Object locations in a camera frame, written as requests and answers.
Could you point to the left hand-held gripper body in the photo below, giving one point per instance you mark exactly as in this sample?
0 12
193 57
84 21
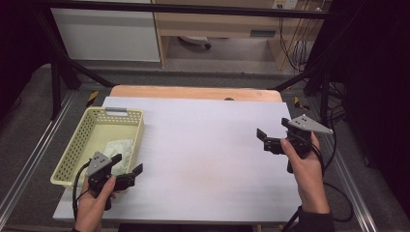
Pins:
98 162

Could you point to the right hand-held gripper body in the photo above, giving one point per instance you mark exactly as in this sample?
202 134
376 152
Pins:
306 124

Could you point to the pale green cloth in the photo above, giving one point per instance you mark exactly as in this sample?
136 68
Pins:
121 148

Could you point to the yellow perforated plastic basket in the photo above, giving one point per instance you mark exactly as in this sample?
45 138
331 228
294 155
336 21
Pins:
95 135

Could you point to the person's right hand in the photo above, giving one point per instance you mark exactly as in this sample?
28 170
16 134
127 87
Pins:
309 174

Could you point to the person's left hand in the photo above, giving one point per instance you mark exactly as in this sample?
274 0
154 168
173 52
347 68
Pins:
90 212

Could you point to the yellow black floor tape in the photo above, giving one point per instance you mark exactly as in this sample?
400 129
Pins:
92 98
300 104

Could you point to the black metal stand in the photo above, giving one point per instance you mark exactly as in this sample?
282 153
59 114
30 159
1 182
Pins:
325 93
56 90

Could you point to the white table mat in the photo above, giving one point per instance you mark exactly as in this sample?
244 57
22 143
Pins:
193 193

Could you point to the black curtain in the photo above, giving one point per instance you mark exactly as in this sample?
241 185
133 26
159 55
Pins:
16 48
380 80

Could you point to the white chair base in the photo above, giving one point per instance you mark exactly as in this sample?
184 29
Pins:
193 39

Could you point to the light wooden desk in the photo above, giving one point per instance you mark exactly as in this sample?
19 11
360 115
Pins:
209 24

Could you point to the white cabinet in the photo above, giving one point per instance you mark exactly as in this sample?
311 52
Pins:
103 35

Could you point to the aluminium floor rail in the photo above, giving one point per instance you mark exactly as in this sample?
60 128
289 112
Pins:
29 167
354 193

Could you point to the white wall socket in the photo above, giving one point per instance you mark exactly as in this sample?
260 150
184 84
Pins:
285 4

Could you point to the black horizontal frame bar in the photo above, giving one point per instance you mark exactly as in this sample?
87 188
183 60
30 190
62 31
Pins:
193 8

